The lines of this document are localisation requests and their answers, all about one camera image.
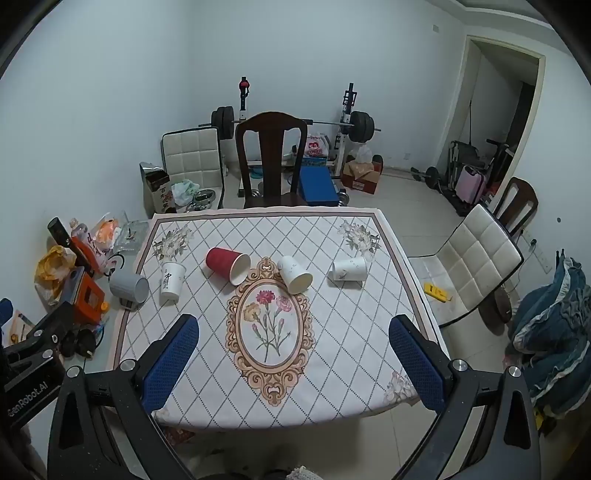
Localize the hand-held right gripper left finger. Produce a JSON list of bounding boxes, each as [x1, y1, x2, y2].
[[46, 314, 199, 480]]

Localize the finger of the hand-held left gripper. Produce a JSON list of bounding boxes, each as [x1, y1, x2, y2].
[[4, 305, 75, 365], [0, 298, 14, 344]]

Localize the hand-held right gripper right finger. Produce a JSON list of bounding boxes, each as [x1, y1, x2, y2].
[[389, 315, 541, 480]]

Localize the white paper cup black print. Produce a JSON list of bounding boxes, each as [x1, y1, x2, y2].
[[159, 261, 187, 305]]

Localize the grey mug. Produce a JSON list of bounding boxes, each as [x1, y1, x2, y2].
[[109, 268, 151, 309]]

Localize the red paper cup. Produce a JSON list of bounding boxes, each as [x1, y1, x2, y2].
[[205, 247, 251, 286]]

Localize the white paper cup faint print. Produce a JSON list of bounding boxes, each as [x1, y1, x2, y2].
[[328, 257, 368, 283]]

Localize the plain white paper cup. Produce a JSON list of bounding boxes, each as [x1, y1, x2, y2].
[[277, 255, 313, 294]]

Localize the black power plug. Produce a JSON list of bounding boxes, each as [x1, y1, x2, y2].
[[62, 328, 98, 360]]

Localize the orange box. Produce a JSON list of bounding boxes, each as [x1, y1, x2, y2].
[[65, 268, 106, 324]]

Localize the yellow plastic bag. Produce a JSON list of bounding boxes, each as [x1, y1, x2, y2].
[[35, 246, 78, 305]]

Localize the floral printed tablecloth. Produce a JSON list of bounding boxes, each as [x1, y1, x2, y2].
[[105, 206, 451, 432]]

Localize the black box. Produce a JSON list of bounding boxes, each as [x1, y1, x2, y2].
[[47, 217, 75, 250]]

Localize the clear plastic bottle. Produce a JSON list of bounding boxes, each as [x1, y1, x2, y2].
[[69, 219, 93, 245]]

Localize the orange snack packet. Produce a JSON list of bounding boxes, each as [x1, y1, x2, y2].
[[90, 216, 122, 252]]

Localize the white padded chair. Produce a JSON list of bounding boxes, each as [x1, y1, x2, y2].
[[161, 127, 225, 210], [409, 203, 525, 329]]

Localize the glass ashtray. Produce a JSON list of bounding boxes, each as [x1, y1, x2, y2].
[[111, 220, 150, 256]]

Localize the blue denim clothes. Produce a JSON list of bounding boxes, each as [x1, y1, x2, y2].
[[507, 251, 591, 418]]

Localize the green and white plastic bag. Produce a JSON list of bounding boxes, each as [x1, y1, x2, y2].
[[172, 180, 201, 205]]

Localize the printed cardboard box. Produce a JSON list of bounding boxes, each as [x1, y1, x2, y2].
[[140, 161, 178, 215]]

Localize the pink suitcase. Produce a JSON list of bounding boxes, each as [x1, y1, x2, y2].
[[455, 166, 488, 206]]

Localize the dark wooden chair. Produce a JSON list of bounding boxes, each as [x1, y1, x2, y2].
[[235, 111, 308, 209], [490, 176, 539, 234]]

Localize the small black barbell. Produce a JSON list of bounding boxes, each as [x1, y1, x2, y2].
[[410, 166, 445, 190]]

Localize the brown cardboard box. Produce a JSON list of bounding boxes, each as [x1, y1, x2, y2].
[[341, 157, 384, 195]]

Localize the blue bench pad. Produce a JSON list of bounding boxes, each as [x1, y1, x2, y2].
[[298, 166, 341, 207]]

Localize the black folding cart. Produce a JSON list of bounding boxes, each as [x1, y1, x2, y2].
[[447, 140, 483, 195]]

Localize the red and white plastic bag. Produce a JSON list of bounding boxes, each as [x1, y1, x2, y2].
[[303, 133, 330, 159]]

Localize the weight bench rack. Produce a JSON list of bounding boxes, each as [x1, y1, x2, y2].
[[233, 76, 359, 197]]

